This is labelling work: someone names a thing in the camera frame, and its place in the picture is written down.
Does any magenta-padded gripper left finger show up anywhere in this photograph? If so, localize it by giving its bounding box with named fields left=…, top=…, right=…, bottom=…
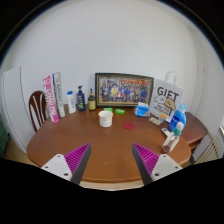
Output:
left=40, top=143, right=92, bottom=186

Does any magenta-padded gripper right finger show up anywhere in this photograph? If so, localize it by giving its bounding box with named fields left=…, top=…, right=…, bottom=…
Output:
left=131, top=143, right=184, bottom=186

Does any clear bottle with green label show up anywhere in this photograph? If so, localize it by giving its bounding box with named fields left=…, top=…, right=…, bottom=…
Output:
left=162, top=121, right=185, bottom=154

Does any white remote control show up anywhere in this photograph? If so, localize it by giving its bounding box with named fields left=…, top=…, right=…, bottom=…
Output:
left=161, top=127, right=172, bottom=137

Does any small patterned packet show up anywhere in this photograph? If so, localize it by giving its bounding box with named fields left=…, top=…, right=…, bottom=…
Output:
left=148, top=116, right=163, bottom=126

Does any white radiator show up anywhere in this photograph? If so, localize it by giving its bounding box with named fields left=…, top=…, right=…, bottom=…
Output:
left=194, top=134, right=224, bottom=165

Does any brown wooden side table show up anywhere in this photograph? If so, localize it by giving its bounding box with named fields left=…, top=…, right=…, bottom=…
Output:
left=181, top=111, right=209, bottom=152

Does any blue detergent bottle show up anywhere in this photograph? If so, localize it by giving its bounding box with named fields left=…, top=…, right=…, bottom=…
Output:
left=168, top=102, right=187, bottom=133

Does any flat round red coaster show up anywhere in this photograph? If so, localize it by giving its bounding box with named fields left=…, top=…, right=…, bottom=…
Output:
left=122, top=121, right=136, bottom=131

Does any brown wooden chair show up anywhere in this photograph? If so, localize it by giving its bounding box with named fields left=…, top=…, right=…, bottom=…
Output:
left=28, top=90, right=51, bottom=133

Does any blue tissue pack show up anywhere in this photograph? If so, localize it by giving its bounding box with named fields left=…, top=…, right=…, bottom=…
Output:
left=133, top=101, right=151, bottom=118

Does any white bottle with blue cap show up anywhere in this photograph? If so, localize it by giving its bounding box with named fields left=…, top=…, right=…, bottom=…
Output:
left=66, top=90, right=77, bottom=115

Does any long pink box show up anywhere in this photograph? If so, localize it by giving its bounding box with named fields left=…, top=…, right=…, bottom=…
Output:
left=42, top=74, right=60, bottom=124

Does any white mug with yellow rim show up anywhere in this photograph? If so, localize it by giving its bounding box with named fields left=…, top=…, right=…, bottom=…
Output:
left=98, top=110, right=114, bottom=128

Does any dark blue pump bottle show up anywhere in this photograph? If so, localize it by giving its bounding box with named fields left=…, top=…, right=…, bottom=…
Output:
left=76, top=84, right=87, bottom=112

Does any long green and white box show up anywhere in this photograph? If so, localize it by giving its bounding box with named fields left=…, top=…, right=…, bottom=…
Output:
left=52, top=71, right=66, bottom=118

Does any white paper gift bag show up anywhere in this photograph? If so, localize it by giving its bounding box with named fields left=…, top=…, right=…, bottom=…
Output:
left=149, top=70, right=185, bottom=123

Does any amber pump bottle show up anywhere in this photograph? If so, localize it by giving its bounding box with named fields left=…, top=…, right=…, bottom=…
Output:
left=87, top=88, right=97, bottom=112

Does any framed group picture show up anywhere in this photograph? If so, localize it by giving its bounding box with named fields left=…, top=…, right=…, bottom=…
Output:
left=94, top=72, right=155, bottom=108

